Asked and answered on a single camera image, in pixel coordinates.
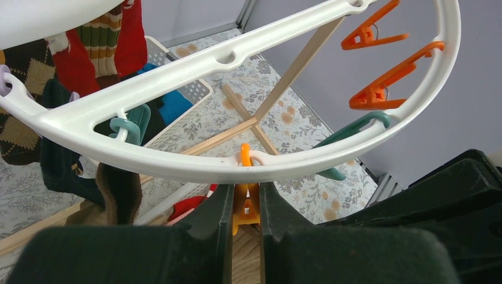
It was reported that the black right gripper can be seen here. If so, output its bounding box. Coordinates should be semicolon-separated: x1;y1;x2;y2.
323;149;501;283

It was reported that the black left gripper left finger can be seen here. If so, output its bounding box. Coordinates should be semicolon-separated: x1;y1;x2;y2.
8;185;234;283

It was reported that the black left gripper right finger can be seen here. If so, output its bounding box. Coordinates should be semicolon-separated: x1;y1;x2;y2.
259;182;460;283

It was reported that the rim orange clip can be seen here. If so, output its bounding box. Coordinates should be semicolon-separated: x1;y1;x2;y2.
232;143;261;237

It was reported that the tan ribbed sock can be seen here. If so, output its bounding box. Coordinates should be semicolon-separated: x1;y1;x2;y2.
65;163;143;226

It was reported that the right teal clip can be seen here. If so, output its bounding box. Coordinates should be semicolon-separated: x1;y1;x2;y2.
311;111;392;182

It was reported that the teal clip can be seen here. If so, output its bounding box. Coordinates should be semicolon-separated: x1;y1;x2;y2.
108;104;151;146
311;111;392;182

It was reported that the lower orange clip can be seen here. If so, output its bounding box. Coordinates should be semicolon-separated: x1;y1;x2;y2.
349;41;445;111

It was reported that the inner teal clip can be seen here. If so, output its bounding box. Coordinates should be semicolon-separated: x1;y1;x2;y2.
108;104;151;146

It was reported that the upper orange clip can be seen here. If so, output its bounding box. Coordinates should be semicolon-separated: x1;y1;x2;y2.
340;0;409;50

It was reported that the white round clip hanger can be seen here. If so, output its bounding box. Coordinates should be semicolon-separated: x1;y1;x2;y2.
0;0;462;185

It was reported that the red sock in basket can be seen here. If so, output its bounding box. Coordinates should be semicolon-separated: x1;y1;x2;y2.
166;184;217;225

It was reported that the white front laundry basket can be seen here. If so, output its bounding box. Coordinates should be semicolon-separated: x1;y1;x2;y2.
133;182;210;225

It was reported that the white perforated back basket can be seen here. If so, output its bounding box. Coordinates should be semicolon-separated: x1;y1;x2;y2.
78;35;214;173

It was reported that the blue cloth in basket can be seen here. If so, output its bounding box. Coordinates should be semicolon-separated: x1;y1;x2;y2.
147;90;193;125

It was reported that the black hanging sock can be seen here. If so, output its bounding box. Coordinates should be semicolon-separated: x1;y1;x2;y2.
40;79;105;207

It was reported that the red hanging sock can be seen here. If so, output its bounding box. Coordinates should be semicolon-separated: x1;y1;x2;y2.
45;1;148;96

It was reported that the green striped hanging sock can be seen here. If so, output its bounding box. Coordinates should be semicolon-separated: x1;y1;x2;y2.
76;5;123;77

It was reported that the brown argyle hanging sock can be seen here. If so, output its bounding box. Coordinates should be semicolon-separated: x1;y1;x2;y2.
1;39;56;166

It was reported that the wooden rack frame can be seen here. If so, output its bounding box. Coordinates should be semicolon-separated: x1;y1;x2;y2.
0;15;346;256

